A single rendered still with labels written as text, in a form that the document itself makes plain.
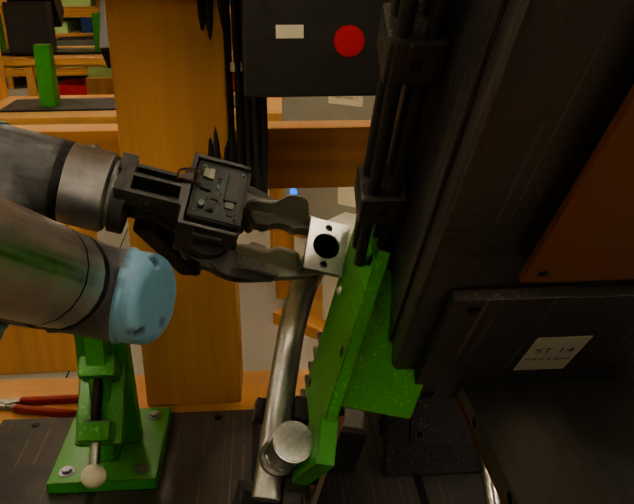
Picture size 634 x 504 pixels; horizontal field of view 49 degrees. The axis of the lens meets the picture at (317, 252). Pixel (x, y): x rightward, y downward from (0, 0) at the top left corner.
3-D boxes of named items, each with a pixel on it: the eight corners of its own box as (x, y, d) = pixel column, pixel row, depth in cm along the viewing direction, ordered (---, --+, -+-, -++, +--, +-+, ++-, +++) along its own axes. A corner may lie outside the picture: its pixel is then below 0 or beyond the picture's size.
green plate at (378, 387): (397, 472, 65) (473, 270, 58) (311, 457, 64) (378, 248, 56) (378, 401, 76) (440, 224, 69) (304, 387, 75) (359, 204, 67)
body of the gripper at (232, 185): (243, 241, 61) (102, 207, 59) (229, 273, 69) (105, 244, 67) (259, 165, 64) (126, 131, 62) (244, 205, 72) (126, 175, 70)
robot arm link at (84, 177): (59, 234, 66) (83, 160, 69) (108, 246, 67) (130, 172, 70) (51, 201, 59) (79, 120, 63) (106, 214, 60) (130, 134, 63)
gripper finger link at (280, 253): (334, 279, 64) (238, 244, 63) (318, 299, 69) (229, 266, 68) (343, 250, 65) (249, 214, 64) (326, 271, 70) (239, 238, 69)
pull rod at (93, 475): (104, 493, 80) (98, 451, 78) (79, 494, 80) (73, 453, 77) (114, 462, 85) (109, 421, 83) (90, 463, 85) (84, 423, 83)
